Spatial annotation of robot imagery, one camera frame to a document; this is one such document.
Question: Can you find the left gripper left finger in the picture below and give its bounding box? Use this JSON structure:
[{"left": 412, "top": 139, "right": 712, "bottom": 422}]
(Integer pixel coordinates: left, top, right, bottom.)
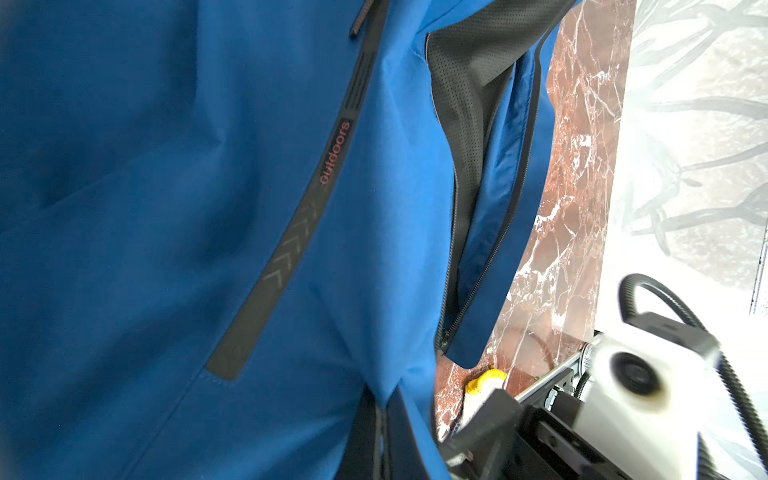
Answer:
[{"left": 335, "top": 388, "right": 383, "bottom": 480}]

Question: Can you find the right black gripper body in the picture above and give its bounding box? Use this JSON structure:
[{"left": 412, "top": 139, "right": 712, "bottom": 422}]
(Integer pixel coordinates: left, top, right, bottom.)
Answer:
[{"left": 440, "top": 390, "right": 629, "bottom": 479}]

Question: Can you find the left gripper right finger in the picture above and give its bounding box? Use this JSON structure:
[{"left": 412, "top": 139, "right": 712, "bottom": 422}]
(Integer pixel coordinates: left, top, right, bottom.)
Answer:
[{"left": 385, "top": 387, "right": 450, "bottom": 480}]

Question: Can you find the blue zip-up jacket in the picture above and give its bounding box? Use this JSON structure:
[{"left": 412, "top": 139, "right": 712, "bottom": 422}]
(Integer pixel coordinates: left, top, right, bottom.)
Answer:
[{"left": 1, "top": 1, "right": 572, "bottom": 479}]

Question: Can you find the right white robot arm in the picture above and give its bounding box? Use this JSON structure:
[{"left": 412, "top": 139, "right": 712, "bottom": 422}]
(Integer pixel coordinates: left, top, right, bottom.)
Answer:
[{"left": 440, "top": 273, "right": 767, "bottom": 479}]

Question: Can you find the grey knitted work glove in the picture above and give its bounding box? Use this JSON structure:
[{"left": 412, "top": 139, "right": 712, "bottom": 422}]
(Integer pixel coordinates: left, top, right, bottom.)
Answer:
[{"left": 456, "top": 368, "right": 507, "bottom": 430}]

